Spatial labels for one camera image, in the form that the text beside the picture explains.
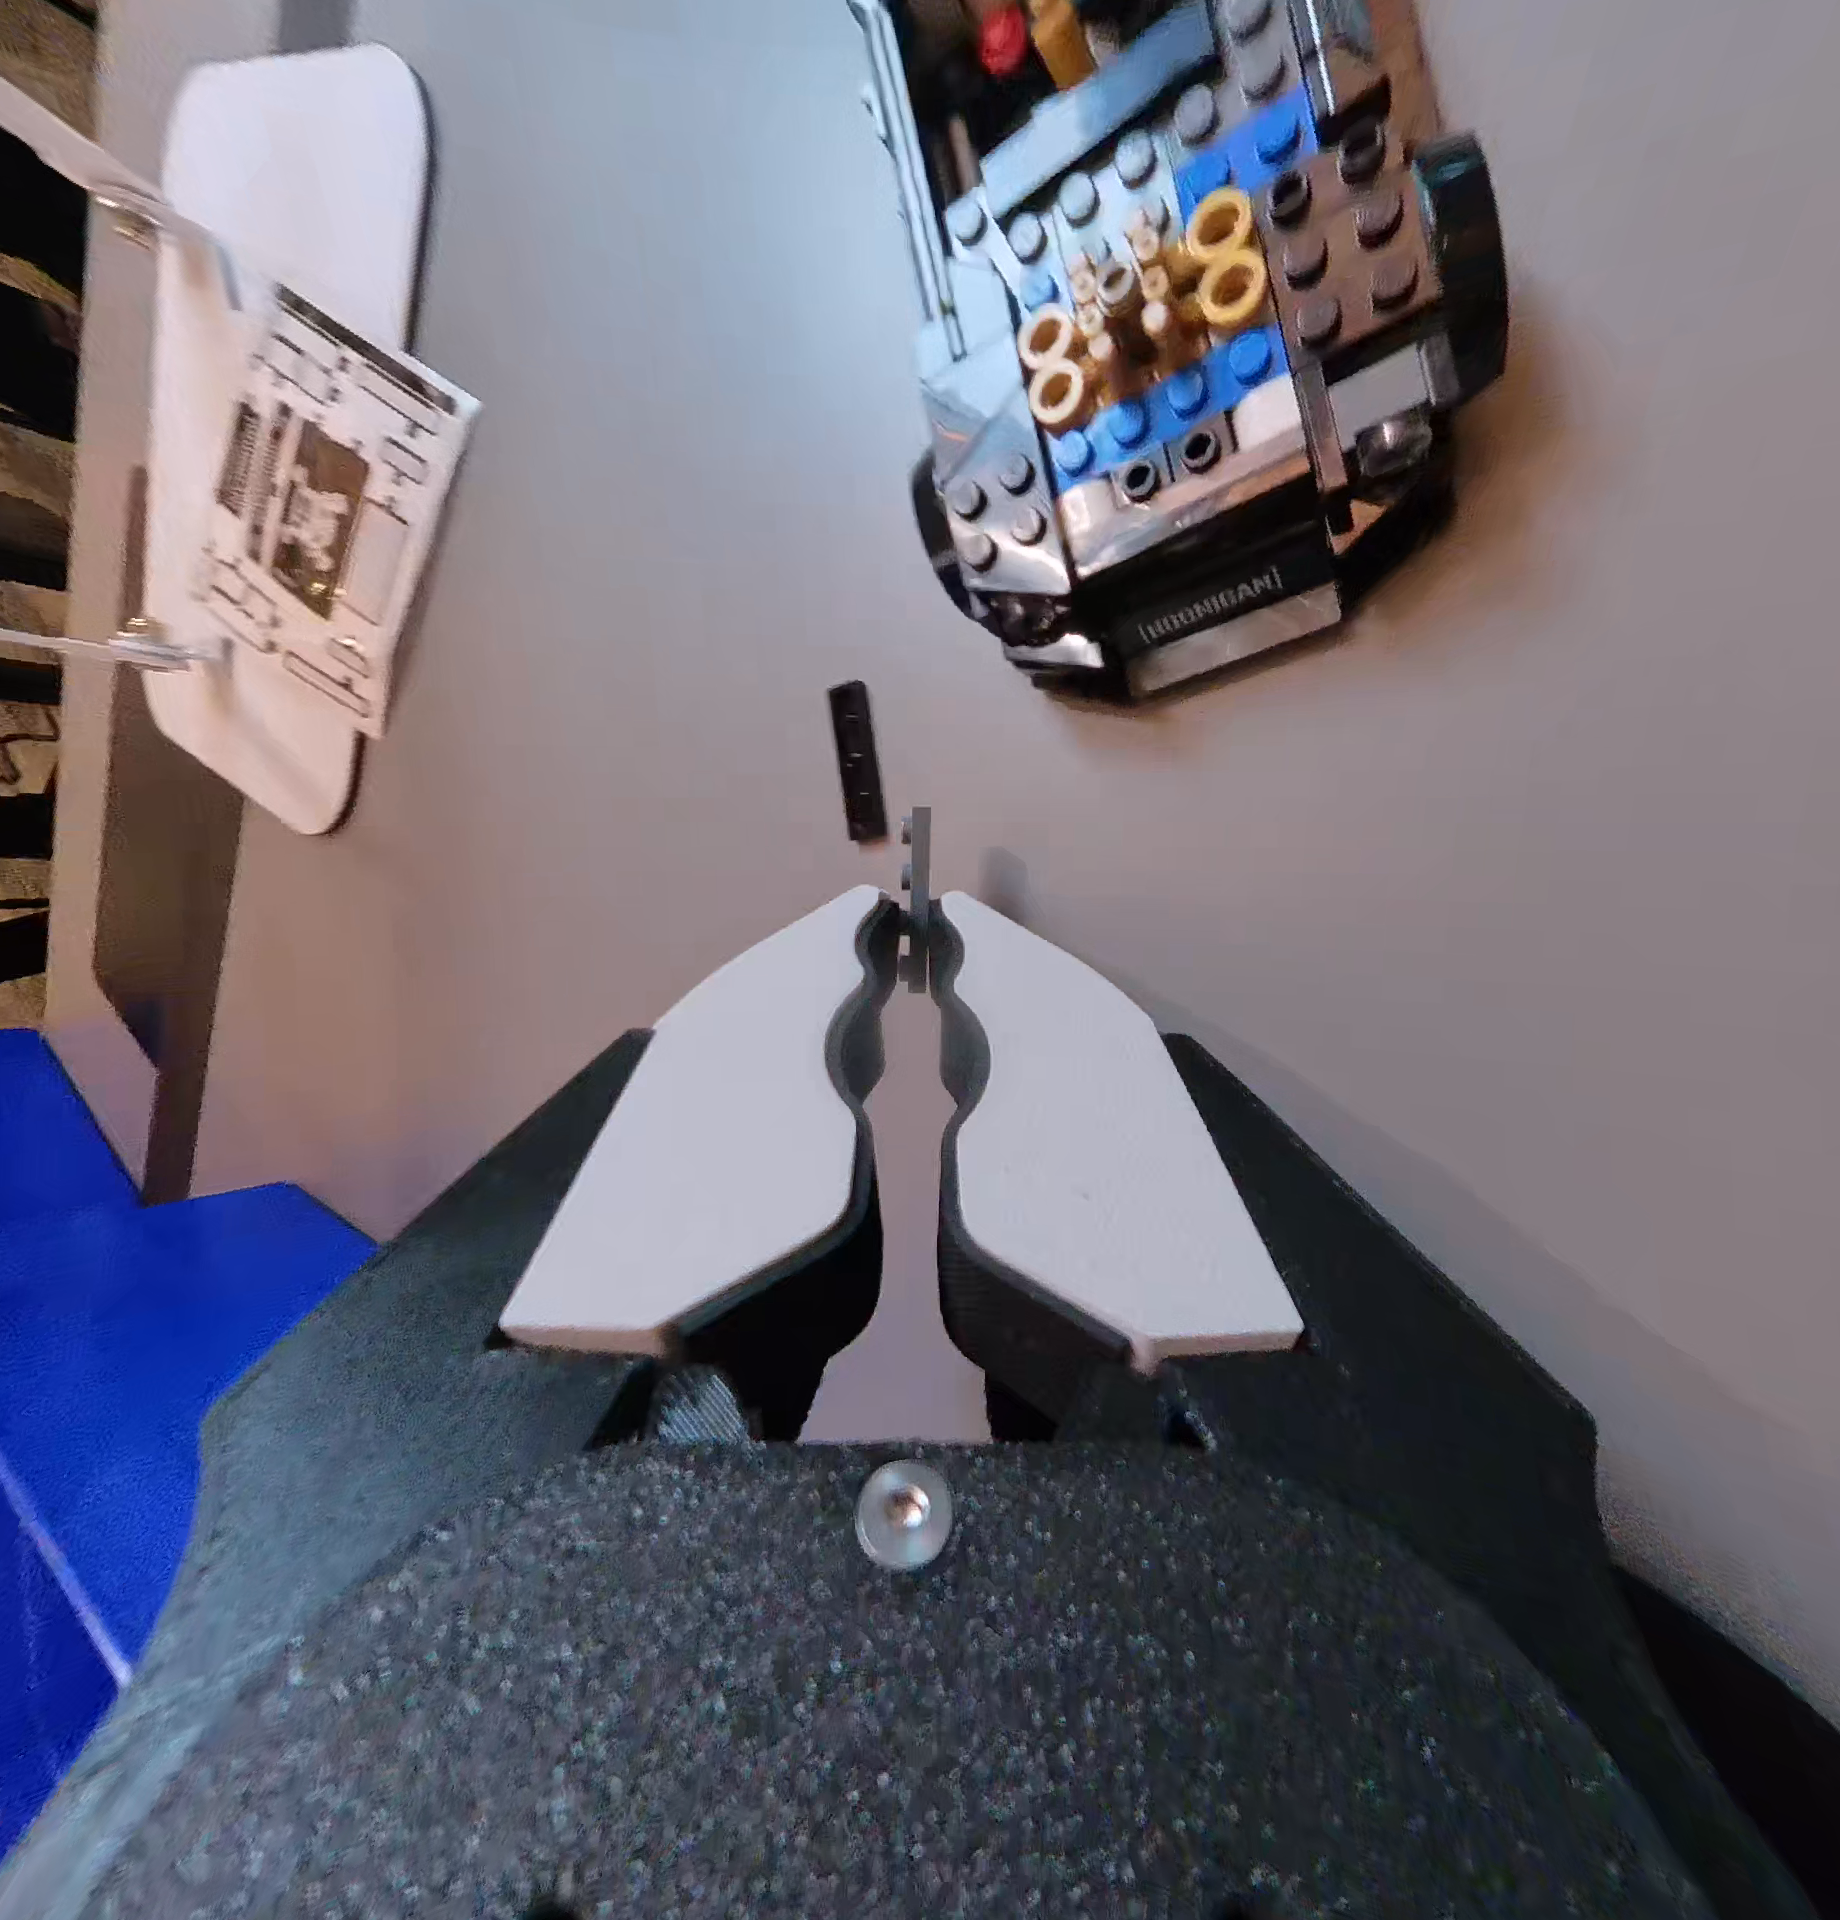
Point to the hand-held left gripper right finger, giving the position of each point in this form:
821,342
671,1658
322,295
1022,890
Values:
1116,1185

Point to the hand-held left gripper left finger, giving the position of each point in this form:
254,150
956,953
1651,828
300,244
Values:
711,1170

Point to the thin grey lego piece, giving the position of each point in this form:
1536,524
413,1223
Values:
918,871

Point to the blue plastic bin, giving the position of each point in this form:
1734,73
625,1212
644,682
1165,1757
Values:
111,1411

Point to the lego car model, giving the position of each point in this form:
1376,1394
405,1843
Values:
1222,330

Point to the black lego plate strip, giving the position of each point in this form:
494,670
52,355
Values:
858,760

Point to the lego sticker sheet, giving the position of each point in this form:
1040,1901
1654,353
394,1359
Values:
322,511

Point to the white stand rod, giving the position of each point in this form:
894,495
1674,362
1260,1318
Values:
97,181
97,644

